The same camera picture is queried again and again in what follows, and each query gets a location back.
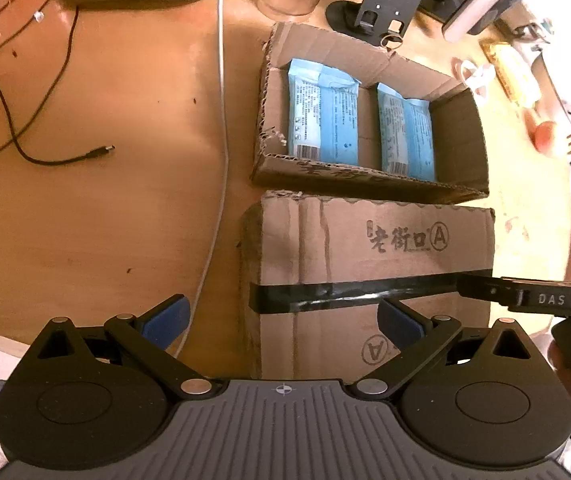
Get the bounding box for large blue wipes packet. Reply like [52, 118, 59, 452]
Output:
[287, 58, 360, 166]

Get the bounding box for cardboard box lid with tape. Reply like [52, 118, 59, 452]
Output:
[240, 192, 495, 382]

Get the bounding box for small blue wipes packet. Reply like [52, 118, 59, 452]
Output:
[377, 82, 436, 182]

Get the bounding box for black usb cable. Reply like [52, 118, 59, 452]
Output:
[0, 0, 116, 170]

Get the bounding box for black phone stand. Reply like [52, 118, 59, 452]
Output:
[325, 0, 421, 50]

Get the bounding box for white power cable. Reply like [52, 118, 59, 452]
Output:
[172, 0, 237, 361]

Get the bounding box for open cardboard box tray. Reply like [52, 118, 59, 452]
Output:
[252, 23, 489, 204]

